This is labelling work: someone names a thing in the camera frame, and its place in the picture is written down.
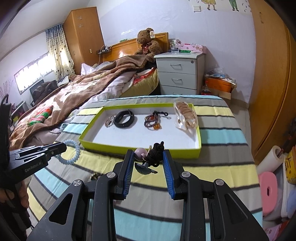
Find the black fitness band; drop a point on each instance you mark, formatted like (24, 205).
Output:
(124, 119)

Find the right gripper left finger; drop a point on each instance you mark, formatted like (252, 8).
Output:
(124, 171)

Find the grey bedside drawer cabinet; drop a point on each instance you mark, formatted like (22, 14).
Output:
(180, 73)

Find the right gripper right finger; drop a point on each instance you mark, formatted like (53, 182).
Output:
(176, 177)

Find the patterned window curtain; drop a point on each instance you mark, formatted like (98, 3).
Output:
(59, 52)

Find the orange storage box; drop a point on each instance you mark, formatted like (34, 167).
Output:
(219, 83)

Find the wooden wardrobe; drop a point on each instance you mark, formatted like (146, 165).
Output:
(272, 101)

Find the white paper roll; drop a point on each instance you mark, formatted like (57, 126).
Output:
(272, 161)

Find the red green pillow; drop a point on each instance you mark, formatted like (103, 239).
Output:
(41, 115)

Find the green shallow tray box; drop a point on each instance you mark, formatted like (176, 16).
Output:
(113, 140)

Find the wooden corner cabinet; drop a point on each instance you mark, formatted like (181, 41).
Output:
(84, 36)

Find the brown fleece blanket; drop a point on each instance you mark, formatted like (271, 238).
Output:
(71, 96)

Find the pink foam roll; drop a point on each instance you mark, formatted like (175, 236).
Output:
(269, 192)

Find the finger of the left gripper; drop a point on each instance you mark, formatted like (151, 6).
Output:
(49, 150)

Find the pink floral box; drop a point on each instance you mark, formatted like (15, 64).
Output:
(193, 48)

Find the brown teddy bear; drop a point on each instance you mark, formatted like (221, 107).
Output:
(148, 46)

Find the wooden bed headboard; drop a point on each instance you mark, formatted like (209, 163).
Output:
(129, 47)

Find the cartoon wall sticker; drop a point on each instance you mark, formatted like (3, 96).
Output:
(226, 5)

